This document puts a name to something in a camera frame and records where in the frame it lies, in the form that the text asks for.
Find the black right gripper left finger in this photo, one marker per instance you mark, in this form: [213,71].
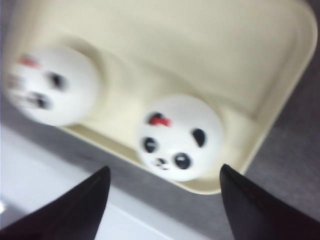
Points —
[76,215]

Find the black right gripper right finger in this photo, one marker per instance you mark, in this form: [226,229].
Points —
[255,214]

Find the panda bun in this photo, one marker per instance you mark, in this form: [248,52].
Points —
[179,137]
[55,86]

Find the beige plastic tray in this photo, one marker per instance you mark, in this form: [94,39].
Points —
[242,57]

